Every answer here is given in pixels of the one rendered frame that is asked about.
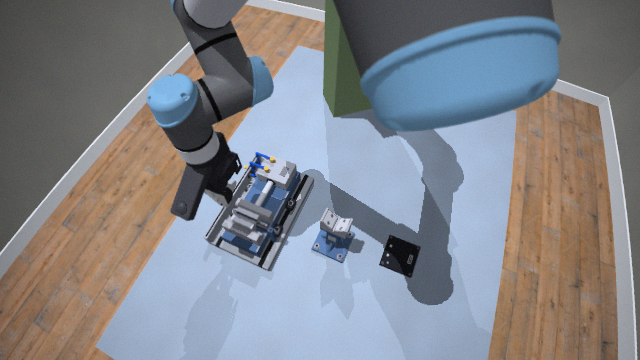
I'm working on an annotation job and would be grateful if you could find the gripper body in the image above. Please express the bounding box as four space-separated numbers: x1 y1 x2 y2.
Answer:
186 131 242 194

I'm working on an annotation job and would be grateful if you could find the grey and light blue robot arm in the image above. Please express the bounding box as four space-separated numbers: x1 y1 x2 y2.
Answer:
147 0 561 221

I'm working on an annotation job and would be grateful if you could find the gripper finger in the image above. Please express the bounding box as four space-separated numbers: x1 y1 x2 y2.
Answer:
204 189 222 206
216 180 237 207

